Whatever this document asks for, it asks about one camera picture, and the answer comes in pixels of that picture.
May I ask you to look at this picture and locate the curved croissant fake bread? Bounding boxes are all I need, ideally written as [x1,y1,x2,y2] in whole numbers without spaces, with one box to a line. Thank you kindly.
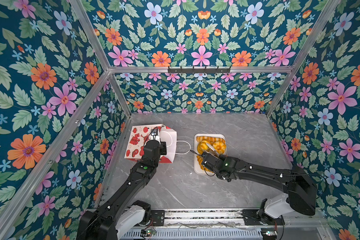
[196,156,210,174]

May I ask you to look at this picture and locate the black hook rail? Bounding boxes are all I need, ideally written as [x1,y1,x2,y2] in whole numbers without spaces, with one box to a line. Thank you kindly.
[167,66,231,75]

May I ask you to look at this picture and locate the metal food tongs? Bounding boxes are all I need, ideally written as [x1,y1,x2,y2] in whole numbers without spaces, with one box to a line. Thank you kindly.
[206,143,220,158]

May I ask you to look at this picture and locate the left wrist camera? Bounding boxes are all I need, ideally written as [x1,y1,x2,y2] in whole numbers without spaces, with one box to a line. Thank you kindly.
[149,127,161,143]

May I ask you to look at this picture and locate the white rectangular tray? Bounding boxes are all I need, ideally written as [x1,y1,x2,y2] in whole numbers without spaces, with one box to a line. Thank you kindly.
[194,134,227,175]

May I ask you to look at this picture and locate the long yellow fake bread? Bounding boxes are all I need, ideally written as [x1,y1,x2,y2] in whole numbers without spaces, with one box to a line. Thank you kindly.
[196,136,226,143]

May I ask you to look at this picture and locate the red and white paper bag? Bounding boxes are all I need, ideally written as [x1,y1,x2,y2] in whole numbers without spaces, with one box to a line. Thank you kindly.
[124,124,191,164]

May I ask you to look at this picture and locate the aluminium front rail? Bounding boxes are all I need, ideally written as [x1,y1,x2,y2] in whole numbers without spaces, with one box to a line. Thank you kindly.
[163,208,329,228]

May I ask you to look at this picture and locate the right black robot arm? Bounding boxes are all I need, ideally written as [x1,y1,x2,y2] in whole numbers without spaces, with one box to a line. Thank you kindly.
[201,152,318,223]

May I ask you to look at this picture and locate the round ring fake bread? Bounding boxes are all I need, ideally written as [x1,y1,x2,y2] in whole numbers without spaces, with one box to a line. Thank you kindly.
[213,141,227,155]

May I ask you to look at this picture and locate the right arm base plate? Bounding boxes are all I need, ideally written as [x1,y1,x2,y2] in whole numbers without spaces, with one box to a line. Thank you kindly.
[242,209,285,226]

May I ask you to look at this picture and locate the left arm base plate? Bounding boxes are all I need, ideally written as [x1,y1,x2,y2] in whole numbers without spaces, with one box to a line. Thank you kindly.
[133,210,166,227]

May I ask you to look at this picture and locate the round yellow fake bun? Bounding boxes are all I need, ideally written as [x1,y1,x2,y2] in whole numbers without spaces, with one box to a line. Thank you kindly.
[197,141,210,155]

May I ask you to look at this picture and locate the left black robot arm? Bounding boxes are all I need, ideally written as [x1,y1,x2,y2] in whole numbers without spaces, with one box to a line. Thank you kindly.
[77,140,167,240]

